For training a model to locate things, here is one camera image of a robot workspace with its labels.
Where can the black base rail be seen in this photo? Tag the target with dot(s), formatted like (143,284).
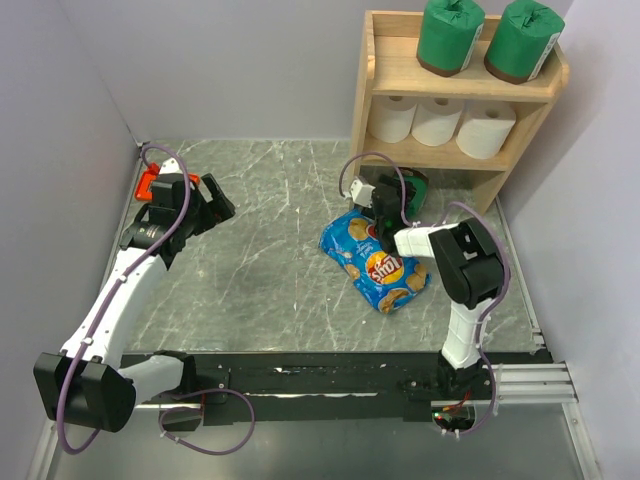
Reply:
(297,386)

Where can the green roll back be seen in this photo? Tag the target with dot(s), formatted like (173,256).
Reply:
(448,34)

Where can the orange razor package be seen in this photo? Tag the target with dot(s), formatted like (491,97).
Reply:
(149,181)

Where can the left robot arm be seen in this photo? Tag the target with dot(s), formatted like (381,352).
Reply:
(85,378)

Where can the white paper towel roll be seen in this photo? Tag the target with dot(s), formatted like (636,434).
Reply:
(391,117)
(435,120)
(484,128)

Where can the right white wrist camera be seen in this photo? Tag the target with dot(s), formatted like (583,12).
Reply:
(361,192)

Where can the blue Lays chips bag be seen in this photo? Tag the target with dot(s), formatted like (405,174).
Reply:
(387,282)

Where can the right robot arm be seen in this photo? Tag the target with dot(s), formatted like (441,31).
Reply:
(473,268)

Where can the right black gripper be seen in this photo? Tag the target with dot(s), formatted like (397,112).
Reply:
(405,189)

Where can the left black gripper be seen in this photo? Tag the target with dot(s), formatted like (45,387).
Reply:
(222,208)

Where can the green paper towel roll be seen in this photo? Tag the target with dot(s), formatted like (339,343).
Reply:
(524,38)

